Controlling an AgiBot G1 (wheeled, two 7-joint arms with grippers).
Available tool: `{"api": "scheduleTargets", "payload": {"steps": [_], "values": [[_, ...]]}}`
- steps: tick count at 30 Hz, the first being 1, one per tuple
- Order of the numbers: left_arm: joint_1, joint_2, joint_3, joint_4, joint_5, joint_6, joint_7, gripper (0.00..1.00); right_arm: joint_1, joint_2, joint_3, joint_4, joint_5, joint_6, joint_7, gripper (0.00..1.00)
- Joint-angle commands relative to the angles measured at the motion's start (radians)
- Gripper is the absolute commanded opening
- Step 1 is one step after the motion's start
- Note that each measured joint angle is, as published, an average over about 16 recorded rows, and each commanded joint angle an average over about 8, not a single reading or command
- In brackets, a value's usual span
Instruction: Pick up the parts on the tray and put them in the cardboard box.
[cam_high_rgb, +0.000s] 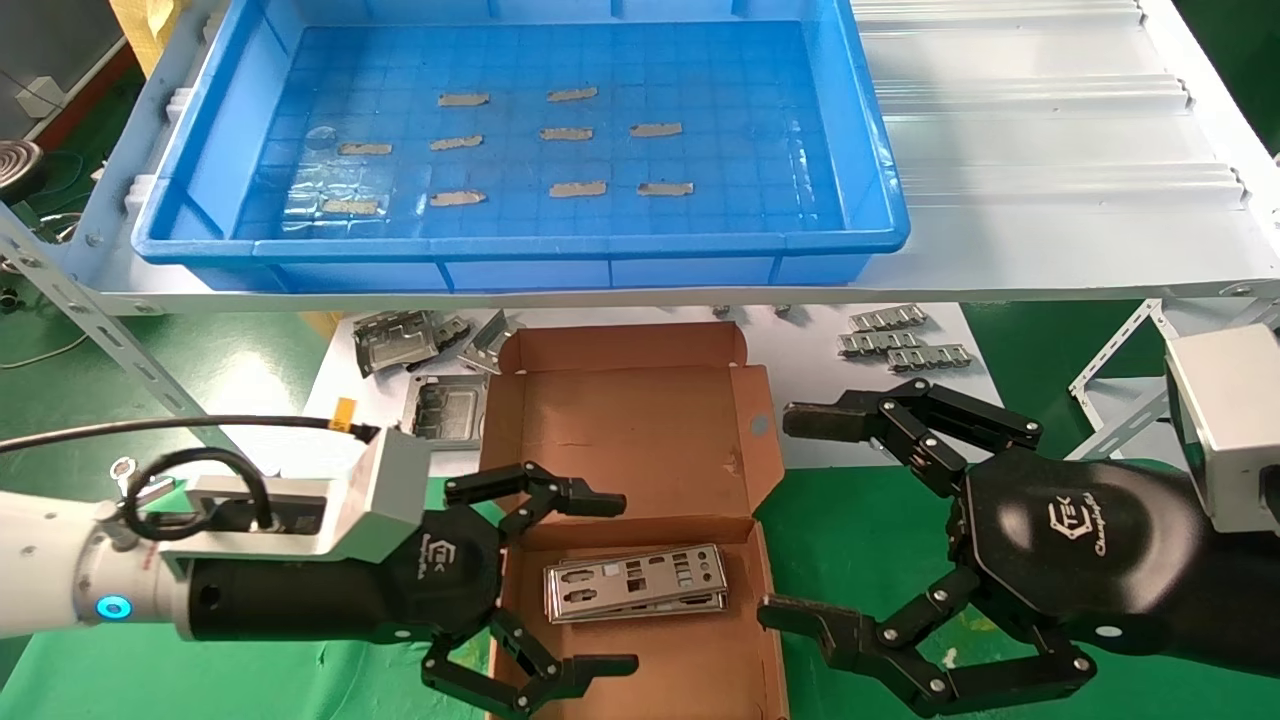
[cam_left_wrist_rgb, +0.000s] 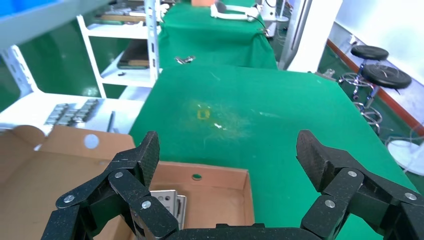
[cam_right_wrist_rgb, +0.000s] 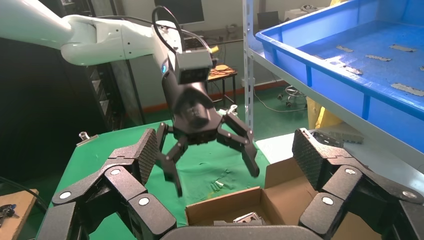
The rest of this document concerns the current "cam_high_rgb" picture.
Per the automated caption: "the brown cardboard box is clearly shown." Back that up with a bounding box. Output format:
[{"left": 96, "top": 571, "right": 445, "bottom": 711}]
[{"left": 478, "top": 320, "right": 791, "bottom": 720}]

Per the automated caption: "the yellow bag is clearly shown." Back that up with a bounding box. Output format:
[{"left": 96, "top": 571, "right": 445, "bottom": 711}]
[{"left": 108, "top": 0, "right": 191, "bottom": 79}]

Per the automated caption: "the black cable yellow label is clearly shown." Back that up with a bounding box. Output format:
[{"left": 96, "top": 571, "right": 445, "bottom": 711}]
[{"left": 0, "top": 397, "right": 383, "bottom": 457}]

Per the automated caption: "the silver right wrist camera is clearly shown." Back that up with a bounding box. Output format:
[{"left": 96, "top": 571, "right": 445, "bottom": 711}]
[{"left": 1163, "top": 322, "right": 1280, "bottom": 536}]

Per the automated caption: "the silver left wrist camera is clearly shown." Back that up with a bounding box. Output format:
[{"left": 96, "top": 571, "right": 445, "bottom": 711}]
[{"left": 158, "top": 425, "right": 433, "bottom": 563}]

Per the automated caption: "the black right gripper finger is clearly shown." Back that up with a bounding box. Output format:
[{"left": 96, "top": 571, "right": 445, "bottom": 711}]
[
  {"left": 783, "top": 378, "right": 1043, "bottom": 498},
  {"left": 757, "top": 563, "right": 1098, "bottom": 718}
]

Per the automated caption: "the chrome base stool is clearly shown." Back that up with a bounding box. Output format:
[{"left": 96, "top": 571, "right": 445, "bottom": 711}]
[{"left": 0, "top": 138, "right": 46, "bottom": 208}]

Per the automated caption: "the white metal shelf rack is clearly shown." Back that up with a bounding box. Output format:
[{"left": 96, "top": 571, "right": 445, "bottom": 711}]
[{"left": 0, "top": 0, "right": 1280, "bottom": 481}]

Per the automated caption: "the green table cloth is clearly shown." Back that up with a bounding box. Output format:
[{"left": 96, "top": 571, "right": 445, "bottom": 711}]
[{"left": 0, "top": 458, "right": 1280, "bottom": 720}]

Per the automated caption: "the notched metal strip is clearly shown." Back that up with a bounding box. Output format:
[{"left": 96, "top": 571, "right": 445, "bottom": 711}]
[
  {"left": 888, "top": 344, "right": 974, "bottom": 373},
  {"left": 838, "top": 330, "right": 923, "bottom": 357},
  {"left": 850, "top": 304, "right": 929, "bottom": 332}
]

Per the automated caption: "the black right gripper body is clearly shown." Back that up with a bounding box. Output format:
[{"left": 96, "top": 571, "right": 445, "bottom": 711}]
[{"left": 950, "top": 447, "right": 1280, "bottom": 676}]

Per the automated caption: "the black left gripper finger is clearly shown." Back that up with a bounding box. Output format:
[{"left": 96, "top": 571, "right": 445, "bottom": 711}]
[
  {"left": 420, "top": 610, "right": 641, "bottom": 720},
  {"left": 443, "top": 462, "right": 628, "bottom": 543}
]

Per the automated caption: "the white base board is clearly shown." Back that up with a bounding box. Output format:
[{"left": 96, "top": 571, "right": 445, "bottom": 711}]
[{"left": 280, "top": 303, "right": 1023, "bottom": 481}]

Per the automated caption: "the looped black cable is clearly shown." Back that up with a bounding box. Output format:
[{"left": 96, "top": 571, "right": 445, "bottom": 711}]
[{"left": 118, "top": 446, "right": 277, "bottom": 543}]

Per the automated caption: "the silver binder clip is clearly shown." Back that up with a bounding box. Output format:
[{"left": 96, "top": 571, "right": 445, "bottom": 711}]
[{"left": 108, "top": 455, "right": 191, "bottom": 506}]

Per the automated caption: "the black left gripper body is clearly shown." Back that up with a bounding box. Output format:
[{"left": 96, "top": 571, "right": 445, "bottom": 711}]
[{"left": 185, "top": 505, "right": 509, "bottom": 643}]

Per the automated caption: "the blue plastic tray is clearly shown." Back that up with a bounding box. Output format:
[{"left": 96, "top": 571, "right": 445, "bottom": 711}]
[{"left": 130, "top": 0, "right": 913, "bottom": 293}]

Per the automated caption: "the white power adapter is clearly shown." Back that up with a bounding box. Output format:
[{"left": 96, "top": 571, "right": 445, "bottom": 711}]
[{"left": 15, "top": 75, "right": 63, "bottom": 116}]

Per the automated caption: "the angled metal plate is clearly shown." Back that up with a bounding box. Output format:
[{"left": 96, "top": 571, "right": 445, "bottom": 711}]
[{"left": 458, "top": 308, "right": 526, "bottom": 376}]

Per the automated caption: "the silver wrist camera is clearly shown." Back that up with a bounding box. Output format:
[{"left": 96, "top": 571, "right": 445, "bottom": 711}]
[
  {"left": 1163, "top": 322, "right": 1280, "bottom": 536},
  {"left": 158, "top": 425, "right": 433, "bottom": 563}
]

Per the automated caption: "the white floor cable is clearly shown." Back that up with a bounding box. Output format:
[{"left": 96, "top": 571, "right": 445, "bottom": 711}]
[{"left": 0, "top": 335, "right": 91, "bottom": 373}]

